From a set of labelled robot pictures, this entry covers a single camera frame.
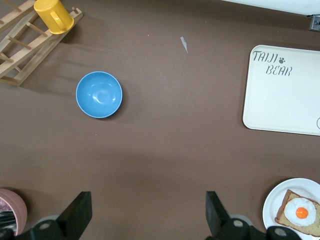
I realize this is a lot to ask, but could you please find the blue bowl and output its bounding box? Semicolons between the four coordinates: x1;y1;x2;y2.
75;71;124;119

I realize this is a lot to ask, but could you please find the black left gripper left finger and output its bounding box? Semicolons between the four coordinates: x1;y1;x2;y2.
0;191;92;240

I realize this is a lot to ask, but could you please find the yellow plastic mug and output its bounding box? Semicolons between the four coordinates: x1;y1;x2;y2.
33;0;75;35

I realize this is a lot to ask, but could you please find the cream bear print tray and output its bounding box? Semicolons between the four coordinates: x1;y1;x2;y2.
242;44;320;137

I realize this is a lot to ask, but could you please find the bread slice under egg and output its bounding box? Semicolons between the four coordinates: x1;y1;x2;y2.
274;189;320;238

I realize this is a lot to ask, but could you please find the white round plate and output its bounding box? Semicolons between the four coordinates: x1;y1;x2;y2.
262;177;320;240

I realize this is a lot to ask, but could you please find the toy fried egg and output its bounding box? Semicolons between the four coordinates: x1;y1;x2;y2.
283;197;317;227

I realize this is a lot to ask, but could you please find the small white tape scrap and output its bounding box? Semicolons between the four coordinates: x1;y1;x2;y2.
180;36;189;54

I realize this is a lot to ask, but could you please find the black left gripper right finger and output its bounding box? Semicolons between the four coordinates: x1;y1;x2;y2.
205;191;304;240

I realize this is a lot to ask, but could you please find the wooden peg drying rack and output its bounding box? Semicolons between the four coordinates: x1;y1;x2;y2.
0;0;84;87

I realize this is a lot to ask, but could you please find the pink ribbed bowl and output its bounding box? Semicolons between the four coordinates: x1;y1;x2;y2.
0;188;28;237

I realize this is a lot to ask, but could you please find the small metal table bracket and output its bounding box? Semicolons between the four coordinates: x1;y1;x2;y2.
309;14;320;32

